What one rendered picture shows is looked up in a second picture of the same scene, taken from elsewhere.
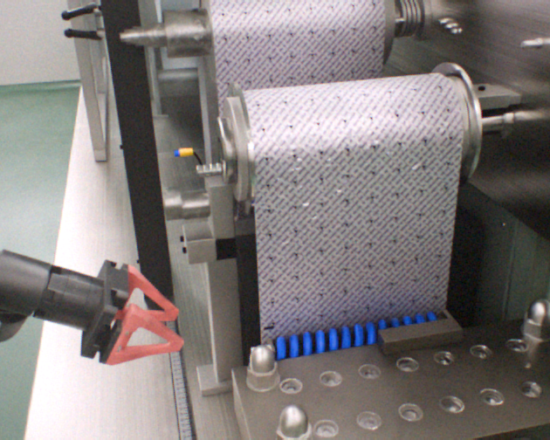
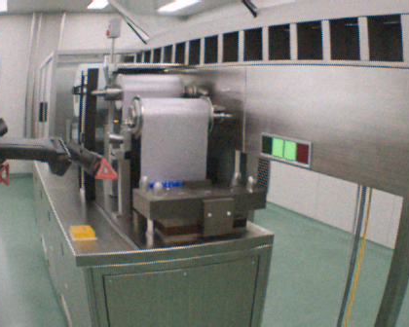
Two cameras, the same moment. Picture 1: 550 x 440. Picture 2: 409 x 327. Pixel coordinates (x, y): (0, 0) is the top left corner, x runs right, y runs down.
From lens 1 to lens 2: 0.83 m
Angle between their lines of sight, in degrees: 22
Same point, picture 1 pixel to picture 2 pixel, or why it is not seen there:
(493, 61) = (216, 99)
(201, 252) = (119, 155)
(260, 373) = (144, 184)
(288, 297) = (150, 167)
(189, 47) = (113, 95)
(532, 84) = (228, 102)
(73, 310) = (87, 159)
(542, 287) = not seen: hidden behind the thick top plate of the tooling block
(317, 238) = (161, 145)
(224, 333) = (125, 192)
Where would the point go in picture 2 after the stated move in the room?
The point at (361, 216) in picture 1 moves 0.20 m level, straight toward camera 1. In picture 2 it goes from (175, 138) to (179, 146)
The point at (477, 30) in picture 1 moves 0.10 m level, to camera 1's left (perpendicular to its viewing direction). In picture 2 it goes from (210, 91) to (185, 90)
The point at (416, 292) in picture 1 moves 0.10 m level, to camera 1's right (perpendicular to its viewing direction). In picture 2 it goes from (195, 171) to (223, 171)
